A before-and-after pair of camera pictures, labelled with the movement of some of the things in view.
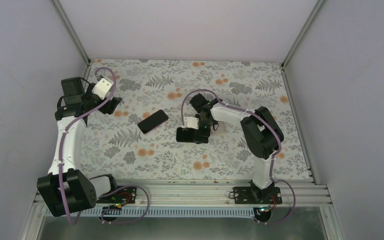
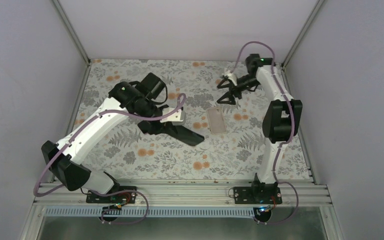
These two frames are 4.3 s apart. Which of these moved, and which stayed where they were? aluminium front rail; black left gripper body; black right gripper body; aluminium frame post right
Moved: black right gripper body; black left gripper body
Stayed: aluminium frame post right; aluminium front rail
